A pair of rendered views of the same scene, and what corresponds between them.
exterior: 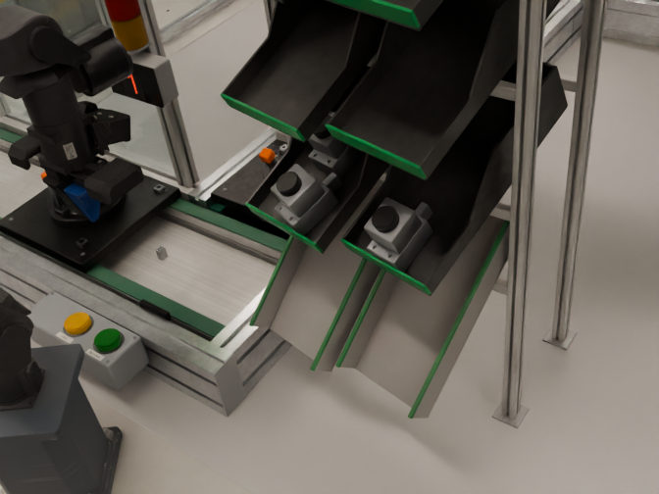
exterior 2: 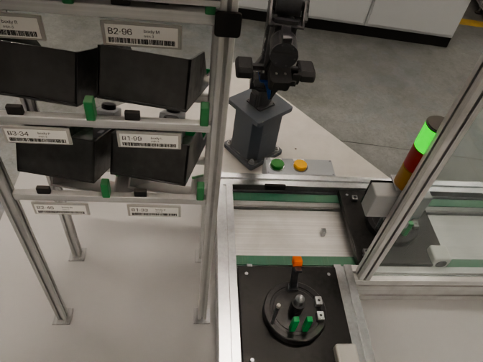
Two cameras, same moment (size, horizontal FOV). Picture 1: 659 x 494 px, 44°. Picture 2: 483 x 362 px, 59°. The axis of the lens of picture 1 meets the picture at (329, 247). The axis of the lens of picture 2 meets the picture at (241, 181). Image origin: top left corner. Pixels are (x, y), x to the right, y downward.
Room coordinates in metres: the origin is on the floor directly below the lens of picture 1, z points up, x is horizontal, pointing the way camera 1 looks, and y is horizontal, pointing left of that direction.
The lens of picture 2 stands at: (1.37, -0.41, 1.86)
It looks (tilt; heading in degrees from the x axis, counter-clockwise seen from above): 47 degrees down; 129
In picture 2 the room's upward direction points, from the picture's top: 9 degrees clockwise
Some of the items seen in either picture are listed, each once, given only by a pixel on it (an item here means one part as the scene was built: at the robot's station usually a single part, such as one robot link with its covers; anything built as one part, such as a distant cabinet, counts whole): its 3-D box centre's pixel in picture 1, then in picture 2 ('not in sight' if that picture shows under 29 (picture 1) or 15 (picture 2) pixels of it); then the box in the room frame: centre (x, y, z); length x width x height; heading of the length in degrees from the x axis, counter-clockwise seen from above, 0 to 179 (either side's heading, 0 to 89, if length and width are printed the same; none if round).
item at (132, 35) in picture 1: (129, 29); (411, 175); (1.24, 0.26, 1.28); 0.05 x 0.05 x 0.05
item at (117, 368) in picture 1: (84, 338); (297, 173); (0.92, 0.40, 0.93); 0.21 x 0.07 x 0.06; 49
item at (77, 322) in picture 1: (77, 324); (300, 166); (0.92, 0.40, 0.96); 0.04 x 0.04 x 0.02
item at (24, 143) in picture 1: (66, 144); (277, 58); (0.84, 0.29, 1.33); 0.19 x 0.06 x 0.08; 49
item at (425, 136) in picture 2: not in sight; (433, 137); (1.24, 0.26, 1.38); 0.05 x 0.05 x 0.05
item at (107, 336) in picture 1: (108, 341); (277, 165); (0.87, 0.35, 0.96); 0.04 x 0.04 x 0.02
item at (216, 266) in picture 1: (108, 222); (384, 243); (1.24, 0.41, 0.91); 0.84 x 0.28 x 0.10; 49
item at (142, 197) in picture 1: (89, 209); (389, 225); (1.22, 0.43, 0.96); 0.24 x 0.24 x 0.02; 49
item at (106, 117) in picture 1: (97, 123); (282, 73); (0.89, 0.26, 1.32); 0.07 x 0.07 x 0.06; 51
